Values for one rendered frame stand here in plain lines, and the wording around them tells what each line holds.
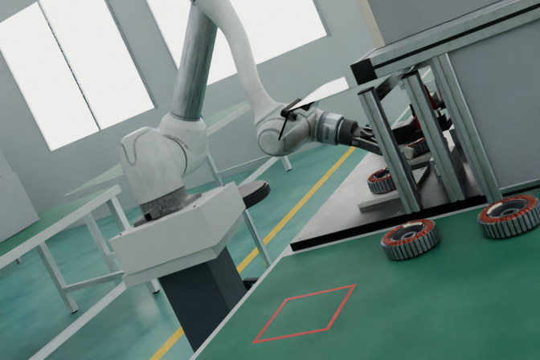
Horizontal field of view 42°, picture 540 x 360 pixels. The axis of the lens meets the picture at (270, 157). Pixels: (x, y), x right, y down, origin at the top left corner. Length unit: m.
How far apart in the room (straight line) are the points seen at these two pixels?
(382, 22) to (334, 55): 5.27
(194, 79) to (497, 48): 1.16
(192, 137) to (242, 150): 5.18
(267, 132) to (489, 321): 0.94
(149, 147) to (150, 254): 0.32
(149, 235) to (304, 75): 4.98
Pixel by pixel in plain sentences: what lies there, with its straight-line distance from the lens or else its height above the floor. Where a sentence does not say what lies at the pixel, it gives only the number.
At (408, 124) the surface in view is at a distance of 1.66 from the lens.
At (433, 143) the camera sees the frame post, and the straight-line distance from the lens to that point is 1.48.
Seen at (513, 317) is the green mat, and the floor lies 0.75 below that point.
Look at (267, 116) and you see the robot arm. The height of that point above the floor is 1.04.
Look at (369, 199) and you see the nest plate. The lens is 1.71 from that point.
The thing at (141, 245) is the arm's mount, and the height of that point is 0.82.
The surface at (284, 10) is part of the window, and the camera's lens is 6.90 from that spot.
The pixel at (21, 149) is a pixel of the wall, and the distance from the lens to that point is 9.34.
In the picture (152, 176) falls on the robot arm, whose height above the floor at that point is 0.99.
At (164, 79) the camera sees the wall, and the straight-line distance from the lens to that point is 7.71.
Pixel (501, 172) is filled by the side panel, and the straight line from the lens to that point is 1.47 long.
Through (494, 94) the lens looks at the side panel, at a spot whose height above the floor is 0.96.
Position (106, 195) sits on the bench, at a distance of 4.50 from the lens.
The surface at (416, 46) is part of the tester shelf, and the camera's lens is 1.41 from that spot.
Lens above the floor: 1.24
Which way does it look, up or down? 9 degrees down
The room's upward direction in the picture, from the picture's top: 24 degrees counter-clockwise
